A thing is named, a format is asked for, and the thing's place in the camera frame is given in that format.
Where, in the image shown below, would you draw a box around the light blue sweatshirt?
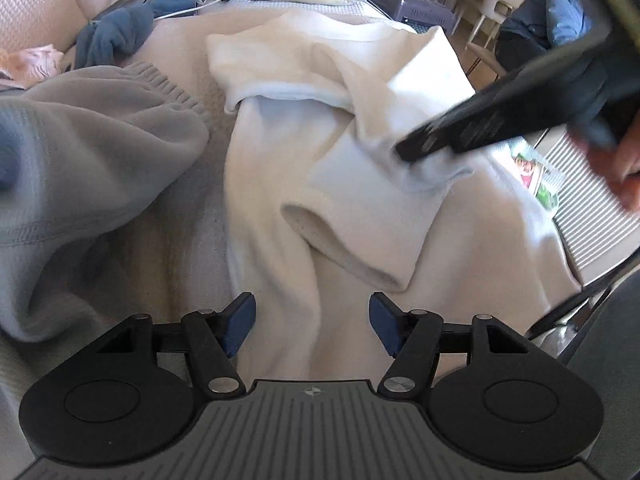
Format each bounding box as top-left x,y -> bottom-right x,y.
0,62 -> 211,345

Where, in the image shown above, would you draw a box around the white t-shirt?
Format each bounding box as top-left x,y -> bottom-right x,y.
205,7 -> 584,386

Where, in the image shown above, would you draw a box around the person's trouser leg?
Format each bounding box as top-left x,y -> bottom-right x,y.
560,265 -> 640,480

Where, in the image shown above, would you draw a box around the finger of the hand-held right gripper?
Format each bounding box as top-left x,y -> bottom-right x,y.
396,109 -> 467,163

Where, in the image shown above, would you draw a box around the plastic-lined waste basket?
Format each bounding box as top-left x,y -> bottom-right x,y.
510,137 -> 567,218

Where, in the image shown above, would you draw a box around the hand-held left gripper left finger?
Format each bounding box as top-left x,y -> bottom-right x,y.
95,291 -> 257,402

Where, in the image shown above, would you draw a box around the pink pants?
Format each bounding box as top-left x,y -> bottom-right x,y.
0,44 -> 65,89

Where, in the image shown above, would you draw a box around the black cable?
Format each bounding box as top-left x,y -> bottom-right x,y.
527,282 -> 618,341

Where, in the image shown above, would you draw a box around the dark blue cloth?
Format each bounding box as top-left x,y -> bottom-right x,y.
75,0 -> 208,69

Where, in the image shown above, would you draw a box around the person's right hand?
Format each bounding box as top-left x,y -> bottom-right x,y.
575,114 -> 640,213

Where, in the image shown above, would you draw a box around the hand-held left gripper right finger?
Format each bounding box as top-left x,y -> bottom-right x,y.
368,291 -> 532,402

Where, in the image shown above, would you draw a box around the pink snack cup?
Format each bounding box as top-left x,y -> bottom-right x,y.
515,155 -> 539,187

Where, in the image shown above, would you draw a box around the dark electric heater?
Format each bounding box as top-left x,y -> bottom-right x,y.
365,0 -> 458,36

